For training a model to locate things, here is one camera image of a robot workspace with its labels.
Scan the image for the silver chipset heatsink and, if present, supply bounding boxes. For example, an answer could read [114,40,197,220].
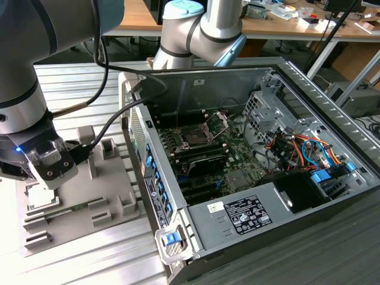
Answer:
[224,170,254,191]

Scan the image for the metal socket cover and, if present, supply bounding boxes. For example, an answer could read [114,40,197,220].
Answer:
[202,110,230,141]

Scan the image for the open grey PC case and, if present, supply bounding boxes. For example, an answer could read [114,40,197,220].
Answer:
[118,55,380,285]

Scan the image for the silver metal drive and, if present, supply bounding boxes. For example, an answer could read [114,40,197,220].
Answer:
[245,3,270,20]

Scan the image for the silver perforated drive cage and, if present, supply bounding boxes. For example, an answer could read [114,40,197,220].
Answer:
[242,90,297,146]

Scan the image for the orange wire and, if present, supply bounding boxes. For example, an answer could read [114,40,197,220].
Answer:
[292,135,344,166]

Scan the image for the grey case corner handle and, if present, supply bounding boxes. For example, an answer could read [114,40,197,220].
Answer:
[118,71,141,119]

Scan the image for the grey plastic parts rack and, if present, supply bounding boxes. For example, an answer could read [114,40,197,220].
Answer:
[17,125,143,258]

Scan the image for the black slanted pole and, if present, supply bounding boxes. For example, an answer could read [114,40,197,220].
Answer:
[305,0,362,72]

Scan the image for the black expansion slot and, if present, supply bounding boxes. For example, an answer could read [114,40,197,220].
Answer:
[177,177,219,195]
[181,186,223,205]

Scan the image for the thick black camera cable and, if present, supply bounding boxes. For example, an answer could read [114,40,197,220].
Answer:
[64,0,169,164]

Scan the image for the black plastic box cover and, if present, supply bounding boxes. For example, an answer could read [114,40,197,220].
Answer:
[260,170,333,215]

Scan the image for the black RAM slot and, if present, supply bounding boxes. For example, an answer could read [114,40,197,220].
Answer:
[175,147,228,163]
[173,141,223,157]

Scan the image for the blue disk carrier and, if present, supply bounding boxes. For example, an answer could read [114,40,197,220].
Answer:
[311,169,333,185]

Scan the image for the grey computer box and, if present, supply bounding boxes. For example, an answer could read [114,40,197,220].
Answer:
[325,80,380,119]

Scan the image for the green RAM stick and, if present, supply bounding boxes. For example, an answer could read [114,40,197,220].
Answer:
[46,201,91,220]

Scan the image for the grey handle with blue latch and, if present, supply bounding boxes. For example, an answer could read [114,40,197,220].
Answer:
[154,224,194,265]

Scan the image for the grey power supply with labels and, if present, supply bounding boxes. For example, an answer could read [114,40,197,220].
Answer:
[186,181,295,251]

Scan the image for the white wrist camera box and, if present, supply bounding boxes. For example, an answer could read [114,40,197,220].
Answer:
[28,139,80,191]

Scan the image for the thin cable with metal tip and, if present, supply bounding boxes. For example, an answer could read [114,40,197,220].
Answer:
[49,35,109,118]

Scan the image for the green motherboard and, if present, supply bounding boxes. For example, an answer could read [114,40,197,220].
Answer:
[156,112,270,206]

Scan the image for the blue case latch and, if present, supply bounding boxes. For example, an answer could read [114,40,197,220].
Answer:
[162,233,181,246]

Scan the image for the silver table leg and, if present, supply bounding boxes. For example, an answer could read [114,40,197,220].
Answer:
[341,49,380,105]

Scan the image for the white box with black insert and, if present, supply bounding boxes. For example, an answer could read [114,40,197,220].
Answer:
[298,17,327,33]

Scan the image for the blue wire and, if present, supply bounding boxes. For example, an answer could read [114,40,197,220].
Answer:
[301,138,332,170]

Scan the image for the CPU socket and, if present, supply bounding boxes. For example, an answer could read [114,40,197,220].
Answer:
[173,124,214,150]

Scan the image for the brown cardboard piece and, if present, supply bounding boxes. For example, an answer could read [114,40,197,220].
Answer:
[355,20,377,33]

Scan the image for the wooden desk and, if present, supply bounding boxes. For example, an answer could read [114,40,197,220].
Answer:
[100,0,380,78]

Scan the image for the silver CPU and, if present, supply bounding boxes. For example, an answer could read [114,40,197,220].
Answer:
[26,186,58,208]

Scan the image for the black monitor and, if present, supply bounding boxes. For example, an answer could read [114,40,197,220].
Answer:
[322,0,366,14]

